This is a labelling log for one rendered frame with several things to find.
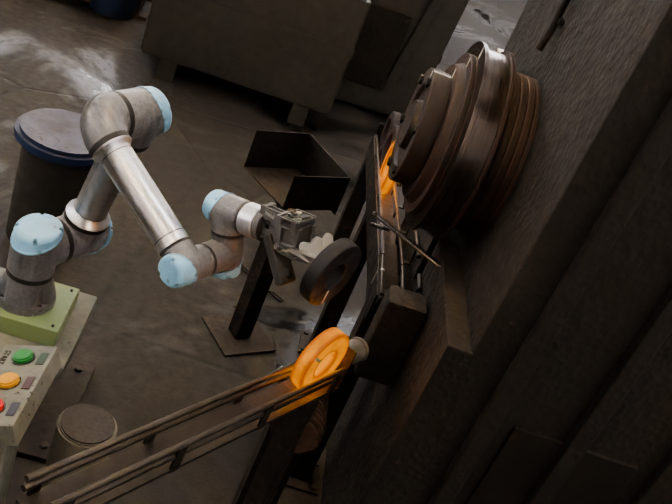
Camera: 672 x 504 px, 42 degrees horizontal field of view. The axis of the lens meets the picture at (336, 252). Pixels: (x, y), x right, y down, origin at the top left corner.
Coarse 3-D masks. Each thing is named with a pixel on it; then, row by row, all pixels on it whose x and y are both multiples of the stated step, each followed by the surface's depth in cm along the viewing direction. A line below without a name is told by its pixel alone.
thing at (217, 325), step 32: (256, 160) 276; (288, 160) 283; (320, 160) 276; (288, 192) 255; (320, 192) 262; (256, 256) 284; (256, 288) 286; (224, 320) 303; (256, 320) 296; (224, 352) 289; (256, 352) 295
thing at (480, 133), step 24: (480, 48) 199; (480, 72) 191; (504, 72) 192; (480, 96) 185; (504, 96) 188; (480, 120) 186; (480, 144) 186; (456, 168) 186; (480, 168) 187; (456, 192) 190; (408, 216) 215; (432, 216) 197
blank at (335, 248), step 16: (336, 240) 177; (320, 256) 174; (336, 256) 174; (352, 256) 180; (320, 272) 173; (336, 272) 184; (352, 272) 186; (304, 288) 176; (320, 288) 178; (336, 288) 184; (320, 304) 183
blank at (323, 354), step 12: (324, 336) 183; (336, 336) 184; (312, 348) 182; (324, 348) 182; (336, 348) 187; (300, 360) 182; (312, 360) 181; (324, 360) 191; (336, 360) 192; (300, 372) 182; (312, 372) 184; (324, 372) 190; (300, 384) 184
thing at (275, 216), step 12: (264, 204) 186; (264, 216) 186; (276, 216) 182; (288, 216) 182; (300, 216) 182; (312, 216) 185; (252, 228) 186; (264, 228) 187; (276, 228) 182; (288, 228) 181; (300, 228) 181; (312, 228) 184; (276, 240) 183; (288, 240) 183; (300, 240) 183
